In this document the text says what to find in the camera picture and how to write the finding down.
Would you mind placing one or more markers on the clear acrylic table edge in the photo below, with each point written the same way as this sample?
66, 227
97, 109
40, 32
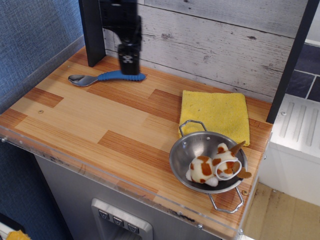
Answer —
74, 184

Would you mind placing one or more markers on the yellow object bottom corner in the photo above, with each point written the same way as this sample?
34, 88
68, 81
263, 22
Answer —
17, 235

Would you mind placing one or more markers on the steel bowl with handles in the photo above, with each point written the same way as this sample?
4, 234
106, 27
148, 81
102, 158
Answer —
204, 143

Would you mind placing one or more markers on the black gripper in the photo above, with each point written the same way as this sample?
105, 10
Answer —
121, 17

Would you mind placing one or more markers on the grey dispenser button panel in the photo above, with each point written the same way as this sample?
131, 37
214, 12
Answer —
116, 224

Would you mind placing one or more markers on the dark left frame post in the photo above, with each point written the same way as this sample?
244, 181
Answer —
92, 31

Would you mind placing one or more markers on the blue handled metal spoon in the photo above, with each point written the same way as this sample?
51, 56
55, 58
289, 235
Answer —
86, 80

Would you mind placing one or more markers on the white ribbed sink unit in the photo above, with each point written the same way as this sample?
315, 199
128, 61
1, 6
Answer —
292, 158

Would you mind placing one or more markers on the yellow towel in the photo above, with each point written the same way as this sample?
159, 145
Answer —
223, 113

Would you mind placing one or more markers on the dark frame post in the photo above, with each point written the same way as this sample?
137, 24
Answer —
92, 31
299, 41

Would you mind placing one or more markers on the white brown plush toy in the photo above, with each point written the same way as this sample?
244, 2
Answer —
222, 167

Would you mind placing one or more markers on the dark right frame post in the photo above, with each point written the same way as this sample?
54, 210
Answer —
299, 41

